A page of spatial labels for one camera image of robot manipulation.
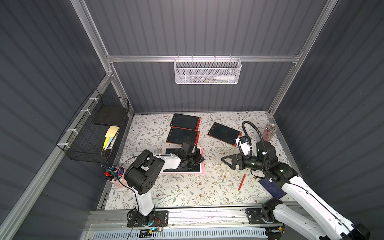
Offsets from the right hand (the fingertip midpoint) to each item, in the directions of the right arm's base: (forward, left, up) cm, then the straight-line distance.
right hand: (229, 158), depth 71 cm
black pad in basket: (+23, +64, +6) cm, 68 cm away
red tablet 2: (+32, -5, -22) cm, 39 cm away
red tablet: (+43, +25, -22) cm, 55 cm away
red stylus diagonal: (-3, -11, -22) cm, 25 cm away
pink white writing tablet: (+4, +15, -21) cm, 26 cm away
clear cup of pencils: (+20, -27, -4) cm, 34 cm away
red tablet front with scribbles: (+28, +29, -20) cm, 45 cm away
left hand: (+8, +10, -19) cm, 23 cm away
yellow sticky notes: (+11, +60, +5) cm, 61 cm away
